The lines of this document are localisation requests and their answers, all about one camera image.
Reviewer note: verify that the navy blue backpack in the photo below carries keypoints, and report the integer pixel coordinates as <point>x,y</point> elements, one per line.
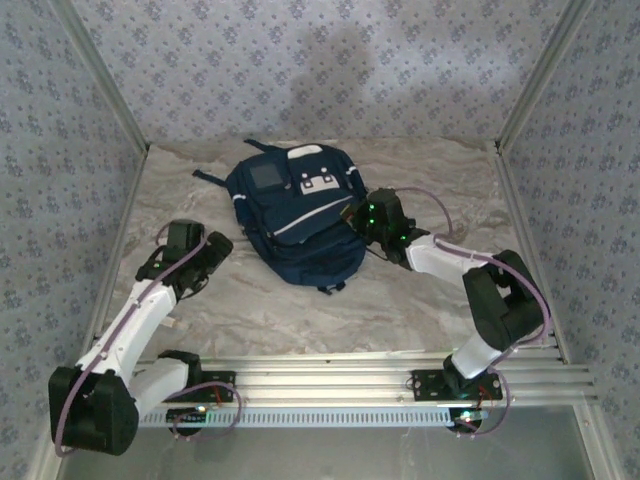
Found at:
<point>300,235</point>

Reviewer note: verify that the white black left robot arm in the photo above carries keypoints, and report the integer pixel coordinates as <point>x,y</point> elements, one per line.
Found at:
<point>135,320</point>

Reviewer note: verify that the aluminium frame leg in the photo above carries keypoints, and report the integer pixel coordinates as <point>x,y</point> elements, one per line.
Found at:
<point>595,440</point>
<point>40,465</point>

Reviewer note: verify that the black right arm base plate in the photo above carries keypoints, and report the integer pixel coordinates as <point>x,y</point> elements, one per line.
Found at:
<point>425,385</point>

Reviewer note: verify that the aluminium frame post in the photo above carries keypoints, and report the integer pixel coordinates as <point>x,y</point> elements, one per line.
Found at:
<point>106,75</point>
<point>539,75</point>

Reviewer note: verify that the grey metal panel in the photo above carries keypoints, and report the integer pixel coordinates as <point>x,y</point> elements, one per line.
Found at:
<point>320,455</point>

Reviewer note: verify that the aluminium mounting rail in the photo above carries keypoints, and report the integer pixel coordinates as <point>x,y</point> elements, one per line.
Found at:
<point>320,380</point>

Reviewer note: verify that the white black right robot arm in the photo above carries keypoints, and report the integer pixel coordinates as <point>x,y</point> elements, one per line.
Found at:
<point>435,255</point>

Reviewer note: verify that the aluminium table side rail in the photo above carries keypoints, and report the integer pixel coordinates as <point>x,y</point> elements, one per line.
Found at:
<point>517,200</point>
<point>126,215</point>

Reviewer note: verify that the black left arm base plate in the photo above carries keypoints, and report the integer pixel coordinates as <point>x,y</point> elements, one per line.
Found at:
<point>222,380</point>

